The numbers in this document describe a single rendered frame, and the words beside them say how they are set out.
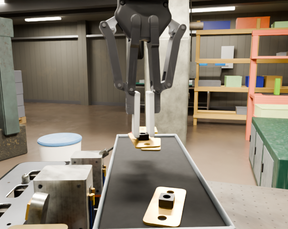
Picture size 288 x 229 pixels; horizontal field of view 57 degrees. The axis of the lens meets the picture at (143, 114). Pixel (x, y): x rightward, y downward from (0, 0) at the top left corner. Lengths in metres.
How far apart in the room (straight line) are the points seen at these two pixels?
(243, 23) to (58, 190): 5.92
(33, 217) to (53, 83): 9.91
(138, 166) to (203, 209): 0.15
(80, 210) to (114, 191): 0.20
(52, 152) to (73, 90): 7.19
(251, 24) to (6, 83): 4.78
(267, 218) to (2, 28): 3.78
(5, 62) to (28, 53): 6.80
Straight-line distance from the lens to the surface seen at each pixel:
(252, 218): 1.26
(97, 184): 0.82
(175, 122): 4.01
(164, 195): 0.32
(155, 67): 0.40
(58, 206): 0.56
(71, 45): 9.92
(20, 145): 4.42
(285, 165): 2.18
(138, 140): 0.42
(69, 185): 0.54
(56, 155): 2.85
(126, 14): 0.40
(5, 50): 4.17
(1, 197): 0.78
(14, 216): 0.67
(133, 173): 0.41
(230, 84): 6.17
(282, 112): 4.06
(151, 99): 0.40
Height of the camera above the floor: 1.32
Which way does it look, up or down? 10 degrees down
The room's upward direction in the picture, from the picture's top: straight up
